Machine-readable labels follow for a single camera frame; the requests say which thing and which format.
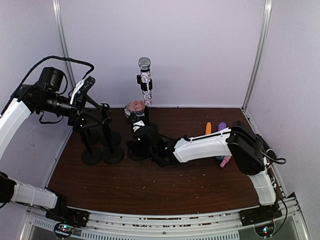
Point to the purple microphone's black stand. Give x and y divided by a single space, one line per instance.
92 136

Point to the front aluminium rail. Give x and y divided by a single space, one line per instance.
223 225

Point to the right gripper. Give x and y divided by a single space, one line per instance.
132 143

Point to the pink microphone's black stand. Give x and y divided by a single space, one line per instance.
129 143

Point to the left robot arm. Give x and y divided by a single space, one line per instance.
41 97

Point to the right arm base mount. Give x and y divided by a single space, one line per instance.
262 218

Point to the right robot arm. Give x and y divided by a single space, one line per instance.
251 153

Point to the rhinestone microphone's black stand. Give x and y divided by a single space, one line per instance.
147 115

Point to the aluminium frame post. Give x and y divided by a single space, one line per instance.
62 39
264 30

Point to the orange microphone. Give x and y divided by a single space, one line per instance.
208 128

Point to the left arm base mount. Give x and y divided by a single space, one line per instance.
67 223

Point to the pink microphone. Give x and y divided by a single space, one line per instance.
225 161

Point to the silver rhinestone microphone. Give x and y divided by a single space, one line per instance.
144 64

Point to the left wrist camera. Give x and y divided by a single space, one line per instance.
81 88

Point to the left aluminium frame post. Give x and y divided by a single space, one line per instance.
62 39

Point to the orange microphone's black stand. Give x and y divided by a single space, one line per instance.
113 153

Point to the right aluminium frame post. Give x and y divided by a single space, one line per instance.
264 30

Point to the black microphone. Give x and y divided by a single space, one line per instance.
269 152

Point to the purple microphone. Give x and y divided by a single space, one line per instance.
221 126

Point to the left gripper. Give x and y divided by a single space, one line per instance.
75 120

